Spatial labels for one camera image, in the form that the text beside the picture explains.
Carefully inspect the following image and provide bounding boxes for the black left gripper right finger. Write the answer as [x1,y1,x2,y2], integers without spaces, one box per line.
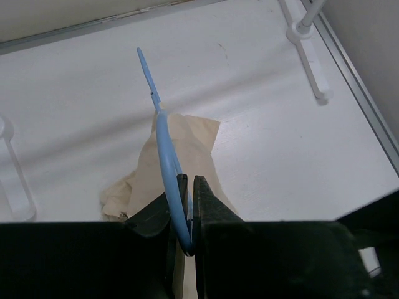
[194,176,371,298]

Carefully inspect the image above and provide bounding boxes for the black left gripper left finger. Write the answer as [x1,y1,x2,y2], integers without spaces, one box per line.
[0,173,189,299]

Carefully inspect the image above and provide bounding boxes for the blue wire hanger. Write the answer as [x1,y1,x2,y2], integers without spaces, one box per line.
[137,47,195,256]

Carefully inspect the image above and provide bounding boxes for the beige trousers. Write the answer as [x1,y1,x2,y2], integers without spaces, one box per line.
[99,112,241,299]

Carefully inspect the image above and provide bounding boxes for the aluminium side rail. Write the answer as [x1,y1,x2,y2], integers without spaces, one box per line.
[314,12,398,173]

